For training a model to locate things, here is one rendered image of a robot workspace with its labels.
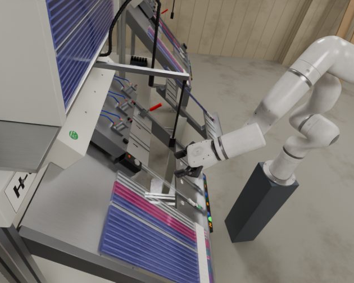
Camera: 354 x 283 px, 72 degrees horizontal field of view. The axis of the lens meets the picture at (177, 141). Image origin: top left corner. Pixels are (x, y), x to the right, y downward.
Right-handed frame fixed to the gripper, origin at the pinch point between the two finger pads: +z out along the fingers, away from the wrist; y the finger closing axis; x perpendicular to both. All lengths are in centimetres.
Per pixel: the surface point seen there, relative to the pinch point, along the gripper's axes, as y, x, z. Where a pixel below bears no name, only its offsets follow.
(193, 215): 5.5, 26.5, 6.4
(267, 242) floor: -21, 134, -7
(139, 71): -5.4, -35.7, -6.5
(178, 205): 5.8, 16.4, 8.2
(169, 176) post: -57, 66, 41
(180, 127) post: -57, 27, 11
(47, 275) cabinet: 26, 5, 59
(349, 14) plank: -357, 174, -228
